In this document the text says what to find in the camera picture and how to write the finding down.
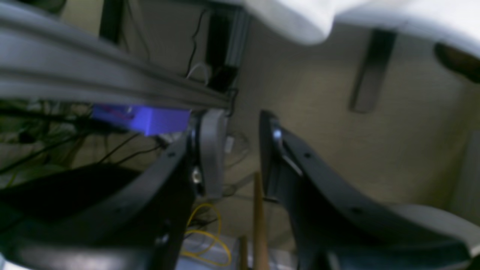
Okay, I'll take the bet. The cream graphic print T-shirt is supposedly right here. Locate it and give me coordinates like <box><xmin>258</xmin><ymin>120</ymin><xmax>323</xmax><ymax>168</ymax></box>
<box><xmin>242</xmin><ymin>0</ymin><xmax>479</xmax><ymax>51</ymax></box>

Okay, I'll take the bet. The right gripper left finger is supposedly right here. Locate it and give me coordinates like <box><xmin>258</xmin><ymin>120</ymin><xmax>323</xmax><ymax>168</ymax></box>
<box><xmin>1</xmin><ymin>109</ymin><xmax>227</xmax><ymax>270</ymax></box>

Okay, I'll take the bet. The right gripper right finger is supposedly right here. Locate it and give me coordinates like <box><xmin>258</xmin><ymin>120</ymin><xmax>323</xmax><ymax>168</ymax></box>
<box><xmin>259</xmin><ymin>110</ymin><xmax>473</xmax><ymax>270</ymax></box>

